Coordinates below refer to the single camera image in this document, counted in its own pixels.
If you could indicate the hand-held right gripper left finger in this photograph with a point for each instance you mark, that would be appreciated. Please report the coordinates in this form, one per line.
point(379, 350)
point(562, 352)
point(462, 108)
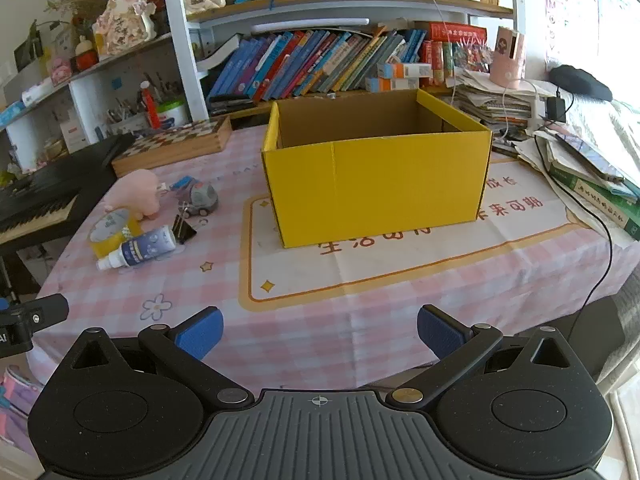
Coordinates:
point(200, 334)

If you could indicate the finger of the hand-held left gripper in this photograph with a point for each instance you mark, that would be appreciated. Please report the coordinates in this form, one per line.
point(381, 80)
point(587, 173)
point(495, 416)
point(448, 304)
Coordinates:
point(45, 311)

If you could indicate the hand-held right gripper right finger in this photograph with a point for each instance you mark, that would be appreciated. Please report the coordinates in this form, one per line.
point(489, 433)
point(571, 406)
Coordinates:
point(440, 332)

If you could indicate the white blue spray bottle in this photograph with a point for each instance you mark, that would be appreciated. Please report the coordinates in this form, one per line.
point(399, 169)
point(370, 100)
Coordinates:
point(145, 247)

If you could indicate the yellow cardboard box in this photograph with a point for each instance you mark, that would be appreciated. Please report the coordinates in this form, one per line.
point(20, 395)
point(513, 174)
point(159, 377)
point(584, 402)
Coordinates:
point(380, 185)

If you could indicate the pink checked tablecloth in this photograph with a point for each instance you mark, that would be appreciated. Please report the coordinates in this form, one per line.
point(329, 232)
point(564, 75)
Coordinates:
point(200, 290)

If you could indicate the white mat with orange border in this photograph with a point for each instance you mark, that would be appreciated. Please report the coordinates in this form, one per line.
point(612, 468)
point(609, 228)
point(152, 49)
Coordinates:
point(400, 270)

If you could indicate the black binder clip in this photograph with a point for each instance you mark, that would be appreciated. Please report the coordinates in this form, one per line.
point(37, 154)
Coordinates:
point(184, 230)

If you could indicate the yellow tape roll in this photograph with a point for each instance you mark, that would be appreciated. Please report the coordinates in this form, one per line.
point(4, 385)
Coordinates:
point(112, 230)

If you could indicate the black electronic keyboard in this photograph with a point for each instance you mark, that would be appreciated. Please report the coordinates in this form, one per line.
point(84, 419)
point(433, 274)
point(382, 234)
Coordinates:
point(55, 180)

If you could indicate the grey toy car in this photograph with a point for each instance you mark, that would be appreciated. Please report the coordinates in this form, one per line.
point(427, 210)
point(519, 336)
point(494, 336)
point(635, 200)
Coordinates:
point(202, 199)

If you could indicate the pink pig plush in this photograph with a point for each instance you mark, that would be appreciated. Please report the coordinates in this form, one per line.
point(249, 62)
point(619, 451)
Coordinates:
point(135, 190)

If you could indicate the small blue box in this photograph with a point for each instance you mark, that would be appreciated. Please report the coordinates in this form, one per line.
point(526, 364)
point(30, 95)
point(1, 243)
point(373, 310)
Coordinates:
point(182, 183)

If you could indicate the white box red label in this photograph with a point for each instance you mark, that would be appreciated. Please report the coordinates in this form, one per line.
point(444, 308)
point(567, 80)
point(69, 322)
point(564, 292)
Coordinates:
point(75, 132)

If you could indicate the wooden chessboard box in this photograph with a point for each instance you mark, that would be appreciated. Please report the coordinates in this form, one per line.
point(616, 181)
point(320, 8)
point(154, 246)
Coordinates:
point(175, 142)

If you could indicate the stack of thick books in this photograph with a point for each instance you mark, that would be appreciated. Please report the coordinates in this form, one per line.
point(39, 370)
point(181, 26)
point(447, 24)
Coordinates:
point(600, 200)

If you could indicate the desk organiser with pens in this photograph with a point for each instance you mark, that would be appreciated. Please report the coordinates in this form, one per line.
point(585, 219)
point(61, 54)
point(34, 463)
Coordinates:
point(125, 110)

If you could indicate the white jar green lid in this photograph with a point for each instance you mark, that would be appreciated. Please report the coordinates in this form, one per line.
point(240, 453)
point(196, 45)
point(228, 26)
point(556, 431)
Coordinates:
point(173, 115)

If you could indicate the red bottle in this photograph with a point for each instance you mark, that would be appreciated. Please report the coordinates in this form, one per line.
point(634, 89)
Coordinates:
point(151, 107)

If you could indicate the stack of papers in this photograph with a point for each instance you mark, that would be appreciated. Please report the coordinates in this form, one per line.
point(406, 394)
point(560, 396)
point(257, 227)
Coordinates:
point(492, 102)

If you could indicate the black power adapter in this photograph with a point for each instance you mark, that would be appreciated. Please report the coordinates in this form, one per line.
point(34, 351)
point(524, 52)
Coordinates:
point(556, 109)

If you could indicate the stack of small medicine boxes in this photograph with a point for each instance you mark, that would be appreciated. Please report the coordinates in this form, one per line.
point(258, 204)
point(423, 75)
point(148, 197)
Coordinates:
point(397, 77)

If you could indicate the white bookshelf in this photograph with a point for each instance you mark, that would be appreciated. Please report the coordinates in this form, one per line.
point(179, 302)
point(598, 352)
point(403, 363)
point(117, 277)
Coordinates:
point(181, 60)

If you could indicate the black hat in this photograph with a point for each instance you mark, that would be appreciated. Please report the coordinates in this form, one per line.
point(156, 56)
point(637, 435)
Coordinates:
point(580, 82)

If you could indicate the long row of books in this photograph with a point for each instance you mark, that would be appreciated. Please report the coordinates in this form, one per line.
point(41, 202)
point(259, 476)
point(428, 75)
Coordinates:
point(300, 65)

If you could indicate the red boxed book set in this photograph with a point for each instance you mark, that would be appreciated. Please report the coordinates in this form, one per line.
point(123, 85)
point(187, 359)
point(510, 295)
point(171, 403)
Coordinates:
point(452, 45)

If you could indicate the pink floral figurine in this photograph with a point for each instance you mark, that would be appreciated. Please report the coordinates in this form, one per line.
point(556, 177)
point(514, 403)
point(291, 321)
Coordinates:
point(125, 22)

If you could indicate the alphabet wall poster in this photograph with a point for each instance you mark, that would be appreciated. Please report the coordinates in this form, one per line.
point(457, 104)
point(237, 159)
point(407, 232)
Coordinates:
point(570, 10)

